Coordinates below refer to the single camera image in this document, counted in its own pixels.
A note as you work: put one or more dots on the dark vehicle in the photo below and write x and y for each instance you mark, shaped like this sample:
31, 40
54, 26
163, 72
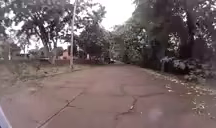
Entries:
111, 61

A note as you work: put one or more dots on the reddish-brown paved road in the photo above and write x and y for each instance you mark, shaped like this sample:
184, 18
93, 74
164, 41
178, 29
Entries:
106, 96

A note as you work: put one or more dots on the red building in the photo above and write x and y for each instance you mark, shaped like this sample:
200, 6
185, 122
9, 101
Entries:
65, 54

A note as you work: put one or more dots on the tall pale pole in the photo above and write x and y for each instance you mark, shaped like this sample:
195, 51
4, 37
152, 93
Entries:
72, 36

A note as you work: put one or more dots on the dense trees and bushes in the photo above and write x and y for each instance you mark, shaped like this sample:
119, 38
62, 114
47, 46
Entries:
172, 30

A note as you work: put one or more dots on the group of trees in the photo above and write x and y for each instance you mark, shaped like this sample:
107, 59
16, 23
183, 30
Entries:
42, 23

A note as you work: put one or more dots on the dry grass verge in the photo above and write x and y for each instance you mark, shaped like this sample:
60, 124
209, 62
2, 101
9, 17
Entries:
19, 74

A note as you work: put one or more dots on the leaf-strewn dirt verge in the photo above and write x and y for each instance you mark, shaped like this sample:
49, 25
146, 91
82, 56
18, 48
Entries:
197, 95

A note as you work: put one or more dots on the grey building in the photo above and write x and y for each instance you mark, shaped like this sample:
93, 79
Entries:
4, 50

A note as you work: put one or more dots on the low wall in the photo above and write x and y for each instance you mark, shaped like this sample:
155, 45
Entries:
82, 61

